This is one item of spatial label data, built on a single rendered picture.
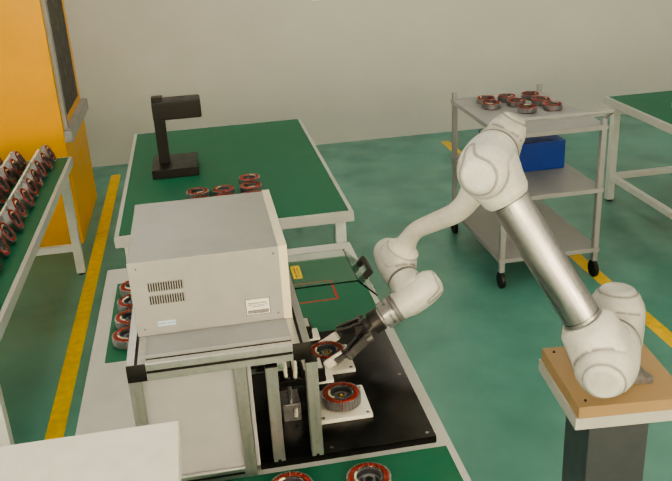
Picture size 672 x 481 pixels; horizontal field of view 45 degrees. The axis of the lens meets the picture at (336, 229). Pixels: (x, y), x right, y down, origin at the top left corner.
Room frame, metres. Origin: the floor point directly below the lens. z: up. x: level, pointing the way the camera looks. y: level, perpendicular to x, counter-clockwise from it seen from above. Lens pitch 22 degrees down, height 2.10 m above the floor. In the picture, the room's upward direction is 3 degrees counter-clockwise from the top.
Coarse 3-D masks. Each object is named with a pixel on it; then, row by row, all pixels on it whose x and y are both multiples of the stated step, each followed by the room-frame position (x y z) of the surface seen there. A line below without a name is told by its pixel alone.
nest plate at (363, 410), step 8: (320, 392) 2.02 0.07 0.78; (320, 400) 1.98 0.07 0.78; (360, 408) 1.92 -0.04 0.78; (368, 408) 1.92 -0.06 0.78; (328, 416) 1.89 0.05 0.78; (336, 416) 1.89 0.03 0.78; (344, 416) 1.89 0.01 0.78; (352, 416) 1.89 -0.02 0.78; (360, 416) 1.89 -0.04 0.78; (368, 416) 1.90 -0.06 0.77
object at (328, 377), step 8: (320, 360) 1.96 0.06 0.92; (288, 368) 1.97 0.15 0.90; (304, 368) 1.93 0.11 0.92; (320, 368) 1.92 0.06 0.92; (328, 368) 1.98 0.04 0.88; (280, 376) 1.93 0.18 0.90; (288, 376) 1.93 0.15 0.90; (304, 376) 1.91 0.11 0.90; (320, 376) 1.92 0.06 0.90; (328, 376) 1.94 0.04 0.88; (280, 384) 1.90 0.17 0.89; (288, 384) 1.90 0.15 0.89; (296, 384) 1.91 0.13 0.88; (288, 392) 1.91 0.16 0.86
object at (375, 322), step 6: (372, 312) 2.21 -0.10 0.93; (366, 318) 2.24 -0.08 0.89; (372, 318) 2.19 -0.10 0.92; (378, 318) 2.19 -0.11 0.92; (366, 324) 2.21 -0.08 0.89; (372, 324) 2.18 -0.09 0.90; (378, 324) 2.18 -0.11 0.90; (384, 324) 2.19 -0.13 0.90; (366, 330) 2.18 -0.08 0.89; (372, 330) 2.18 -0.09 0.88; (378, 330) 2.19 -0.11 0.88; (360, 336) 2.19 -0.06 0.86
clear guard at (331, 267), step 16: (288, 256) 2.36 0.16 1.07; (304, 256) 2.36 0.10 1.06; (320, 256) 2.35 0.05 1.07; (336, 256) 2.34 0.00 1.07; (352, 256) 2.40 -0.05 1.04; (304, 272) 2.24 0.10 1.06; (320, 272) 2.23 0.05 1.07; (336, 272) 2.22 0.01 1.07; (352, 272) 2.22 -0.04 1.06; (368, 288) 2.17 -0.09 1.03
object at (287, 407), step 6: (294, 390) 1.97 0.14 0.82; (282, 396) 1.94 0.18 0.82; (294, 396) 1.94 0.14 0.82; (282, 402) 1.91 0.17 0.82; (288, 402) 1.91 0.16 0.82; (294, 402) 1.91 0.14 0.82; (282, 408) 1.91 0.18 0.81; (288, 408) 1.90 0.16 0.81; (300, 408) 1.90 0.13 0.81; (282, 414) 1.93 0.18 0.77; (288, 414) 1.90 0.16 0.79; (300, 414) 1.90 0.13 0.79; (288, 420) 1.90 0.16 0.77; (294, 420) 1.90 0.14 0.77
